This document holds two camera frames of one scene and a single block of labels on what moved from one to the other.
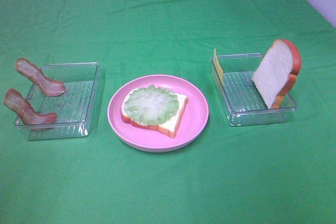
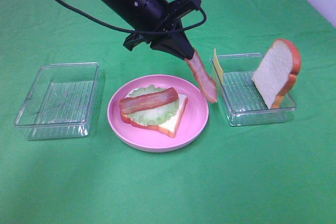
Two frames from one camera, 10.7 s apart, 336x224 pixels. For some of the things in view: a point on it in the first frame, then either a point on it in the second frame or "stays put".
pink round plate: x=192 y=121 stays put
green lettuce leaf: x=150 y=106 stays put
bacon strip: x=20 y=106 -> x=207 y=85
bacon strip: x=50 y=87 -> x=131 y=105
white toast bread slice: x=169 y=128 stays put
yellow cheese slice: x=218 y=65 stays put
